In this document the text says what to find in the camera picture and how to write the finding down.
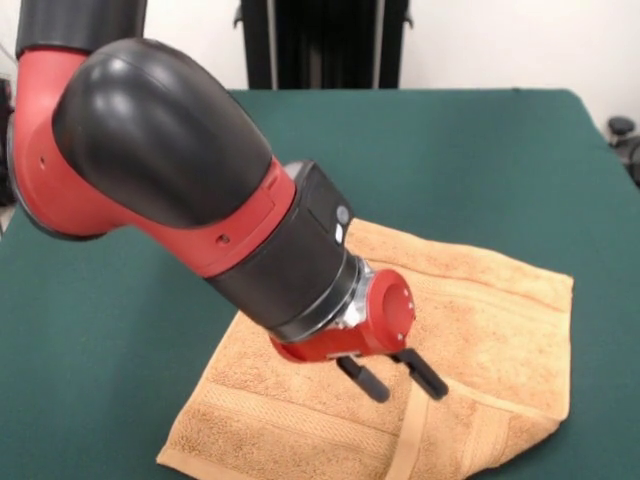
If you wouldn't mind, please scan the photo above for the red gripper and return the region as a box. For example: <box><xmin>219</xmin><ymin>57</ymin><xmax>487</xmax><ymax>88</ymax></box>
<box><xmin>269</xmin><ymin>268</ymin><xmax>449</xmax><ymax>404</ymax></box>

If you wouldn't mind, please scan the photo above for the tan terry towel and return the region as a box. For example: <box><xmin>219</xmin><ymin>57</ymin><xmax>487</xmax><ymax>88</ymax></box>
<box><xmin>156</xmin><ymin>218</ymin><xmax>575</xmax><ymax>480</ymax></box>

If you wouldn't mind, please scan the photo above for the dark green table cloth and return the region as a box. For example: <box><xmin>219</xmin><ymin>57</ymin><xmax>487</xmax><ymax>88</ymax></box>
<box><xmin>0</xmin><ymin>88</ymin><xmax>640</xmax><ymax>480</ymax></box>

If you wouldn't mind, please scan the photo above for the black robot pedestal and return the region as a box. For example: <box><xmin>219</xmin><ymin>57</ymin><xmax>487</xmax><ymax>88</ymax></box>
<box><xmin>232</xmin><ymin>0</ymin><xmax>416</xmax><ymax>92</ymax></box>

